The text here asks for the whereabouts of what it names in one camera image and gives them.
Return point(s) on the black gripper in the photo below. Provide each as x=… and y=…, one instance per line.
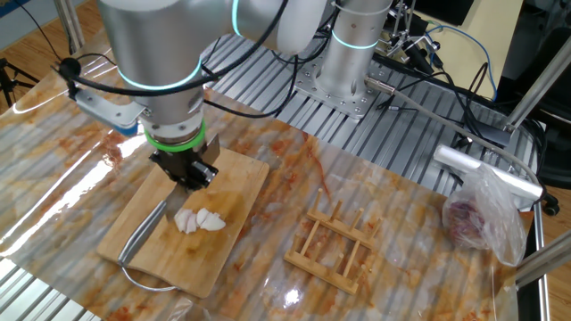
x=180, y=162

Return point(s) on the steel cleaver knife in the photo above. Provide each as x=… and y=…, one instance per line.
x=143, y=232

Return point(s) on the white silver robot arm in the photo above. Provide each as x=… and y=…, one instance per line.
x=160, y=44

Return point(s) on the bamboo cutting board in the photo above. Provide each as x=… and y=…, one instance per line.
x=214, y=258

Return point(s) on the wooden peg rack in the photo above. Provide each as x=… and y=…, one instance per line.
x=321, y=272

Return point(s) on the black tripod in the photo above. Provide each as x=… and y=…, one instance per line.
x=20, y=73

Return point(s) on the marble pattern plastic mat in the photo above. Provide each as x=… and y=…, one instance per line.
x=401, y=276

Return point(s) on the metal clamp stand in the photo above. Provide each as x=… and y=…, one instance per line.
x=397, y=42

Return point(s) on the white plastic film roll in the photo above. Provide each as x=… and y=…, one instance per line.
x=450, y=156

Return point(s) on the purple onion peels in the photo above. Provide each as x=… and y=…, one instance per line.
x=466, y=223

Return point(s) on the plastic bag with meat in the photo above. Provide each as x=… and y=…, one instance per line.
x=499, y=214

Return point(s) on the black office chair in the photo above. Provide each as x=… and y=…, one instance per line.
x=555, y=151

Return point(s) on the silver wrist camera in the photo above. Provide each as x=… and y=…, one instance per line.
x=107, y=109

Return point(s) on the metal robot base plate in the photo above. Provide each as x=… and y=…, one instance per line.
x=348, y=107

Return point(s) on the aluminium frame post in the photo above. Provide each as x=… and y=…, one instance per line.
x=535, y=91
x=69, y=27
x=542, y=294
x=544, y=263

